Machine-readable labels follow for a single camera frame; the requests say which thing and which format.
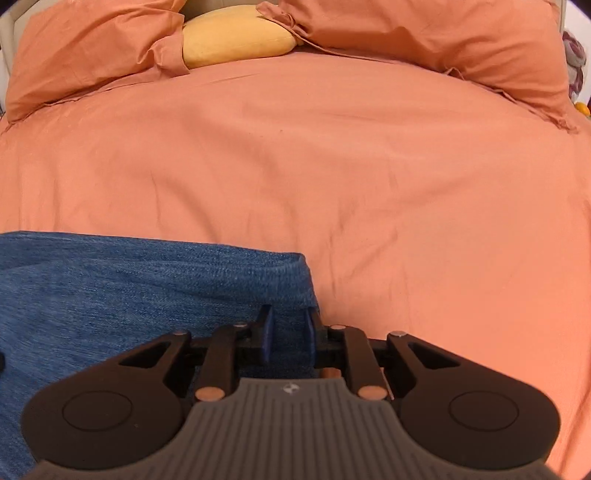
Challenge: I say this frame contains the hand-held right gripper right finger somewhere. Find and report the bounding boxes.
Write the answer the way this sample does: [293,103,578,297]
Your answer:
[302,307,463,402]

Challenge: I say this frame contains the orange bed sheet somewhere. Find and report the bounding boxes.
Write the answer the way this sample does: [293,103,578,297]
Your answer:
[0,46,591,477]

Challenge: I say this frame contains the blue denim pants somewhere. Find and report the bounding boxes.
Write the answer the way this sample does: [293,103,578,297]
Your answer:
[0,231,322,480]

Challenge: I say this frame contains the yellow cushion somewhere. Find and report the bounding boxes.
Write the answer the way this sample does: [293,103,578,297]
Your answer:
[181,4,299,70]

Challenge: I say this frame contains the orange embroidered pillow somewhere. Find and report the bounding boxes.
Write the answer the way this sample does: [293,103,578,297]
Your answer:
[4,0,193,123]
[256,0,581,134]

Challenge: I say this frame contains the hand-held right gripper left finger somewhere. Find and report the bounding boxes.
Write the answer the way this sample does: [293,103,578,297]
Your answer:
[117,305,275,402]

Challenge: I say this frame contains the purple plush bear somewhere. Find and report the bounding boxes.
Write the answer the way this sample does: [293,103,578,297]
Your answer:
[561,30,588,105]

